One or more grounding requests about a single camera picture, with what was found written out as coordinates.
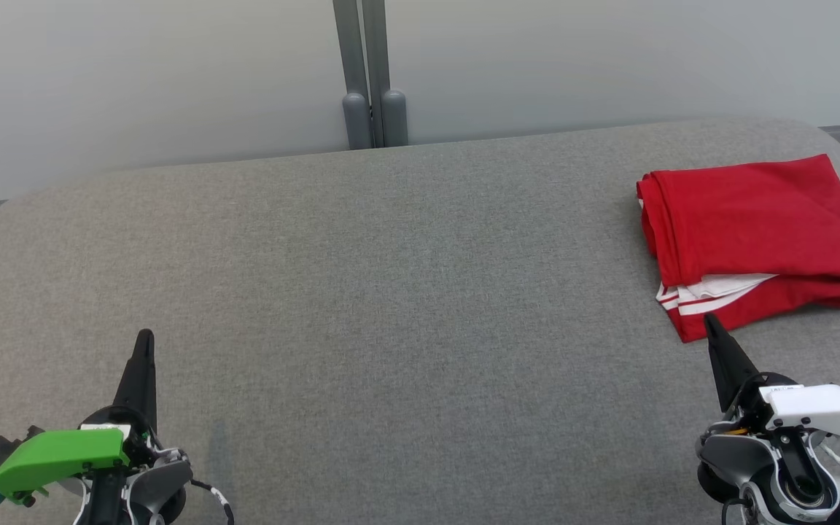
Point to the red white basketball jersey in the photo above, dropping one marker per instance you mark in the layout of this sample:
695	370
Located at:
755	219

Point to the grey fabric sofa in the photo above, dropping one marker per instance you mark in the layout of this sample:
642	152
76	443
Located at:
391	292

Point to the grey partition post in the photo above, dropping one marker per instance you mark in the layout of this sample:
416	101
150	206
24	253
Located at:
394	117
356	120

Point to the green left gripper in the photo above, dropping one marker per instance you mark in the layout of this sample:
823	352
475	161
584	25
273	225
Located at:
55	456

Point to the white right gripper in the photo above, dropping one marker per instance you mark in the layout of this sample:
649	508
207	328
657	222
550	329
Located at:
821	408

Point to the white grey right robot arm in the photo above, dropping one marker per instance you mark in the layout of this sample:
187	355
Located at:
733	452

